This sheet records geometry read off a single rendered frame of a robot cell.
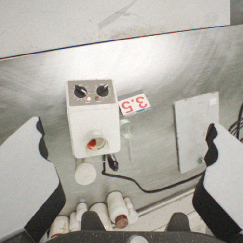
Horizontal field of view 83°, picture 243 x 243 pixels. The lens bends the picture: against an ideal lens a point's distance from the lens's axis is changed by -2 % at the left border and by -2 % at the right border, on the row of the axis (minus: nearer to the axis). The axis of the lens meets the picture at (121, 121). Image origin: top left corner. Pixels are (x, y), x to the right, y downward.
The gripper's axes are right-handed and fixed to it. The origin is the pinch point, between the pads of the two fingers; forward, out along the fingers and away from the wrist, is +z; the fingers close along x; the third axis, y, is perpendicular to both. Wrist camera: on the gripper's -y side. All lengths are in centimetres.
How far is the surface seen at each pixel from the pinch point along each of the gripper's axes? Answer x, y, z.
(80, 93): -10.3, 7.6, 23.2
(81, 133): -9.5, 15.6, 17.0
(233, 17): 102, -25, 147
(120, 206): 1.1, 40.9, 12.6
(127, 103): 1.9, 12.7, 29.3
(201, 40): 27, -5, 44
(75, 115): -10.7, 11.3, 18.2
